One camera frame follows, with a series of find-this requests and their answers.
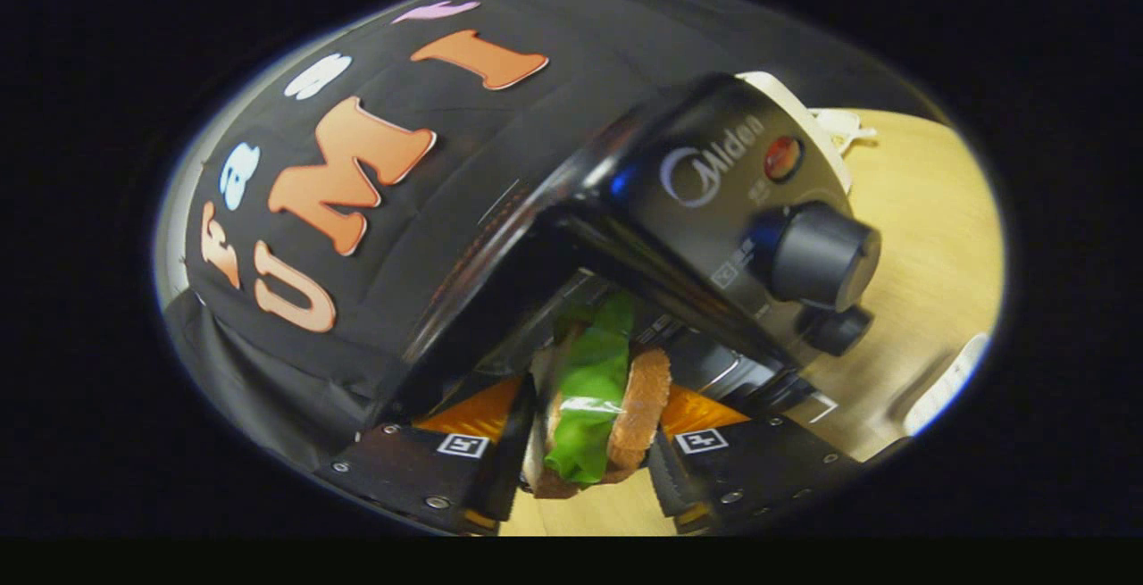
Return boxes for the white pop-up toaster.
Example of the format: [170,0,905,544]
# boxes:
[737,70,854,193]

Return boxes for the small white dish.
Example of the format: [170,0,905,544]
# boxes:
[808,107,880,157]

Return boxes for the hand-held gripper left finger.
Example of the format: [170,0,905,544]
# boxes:
[330,373,538,537]

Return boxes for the black toaster oven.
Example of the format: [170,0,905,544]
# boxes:
[373,71,885,430]

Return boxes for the lettuce bun sandwich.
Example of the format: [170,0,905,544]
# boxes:
[522,290,672,501]

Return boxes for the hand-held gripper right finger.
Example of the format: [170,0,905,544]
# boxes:
[645,382,865,537]

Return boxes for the white plate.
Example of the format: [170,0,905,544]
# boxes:
[902,332,992,437]

